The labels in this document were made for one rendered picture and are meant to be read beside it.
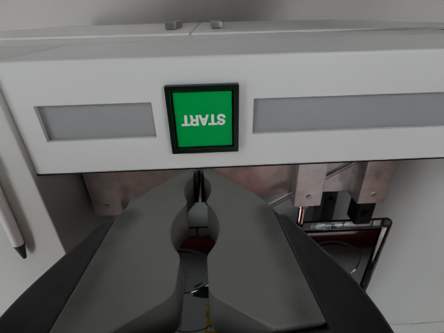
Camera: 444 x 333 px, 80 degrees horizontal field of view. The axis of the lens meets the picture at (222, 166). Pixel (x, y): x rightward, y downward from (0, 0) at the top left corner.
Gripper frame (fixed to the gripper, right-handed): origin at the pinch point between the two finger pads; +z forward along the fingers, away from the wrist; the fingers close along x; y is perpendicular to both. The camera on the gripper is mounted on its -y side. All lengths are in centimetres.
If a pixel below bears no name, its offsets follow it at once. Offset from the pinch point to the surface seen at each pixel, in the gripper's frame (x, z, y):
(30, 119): -13.6, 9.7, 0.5
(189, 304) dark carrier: -3.7, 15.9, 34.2
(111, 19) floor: -36, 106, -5
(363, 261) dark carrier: 22.9, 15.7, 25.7
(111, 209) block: -11.6, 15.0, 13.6
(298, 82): 7.4, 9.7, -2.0
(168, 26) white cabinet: -6.6, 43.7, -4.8
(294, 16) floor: 34, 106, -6
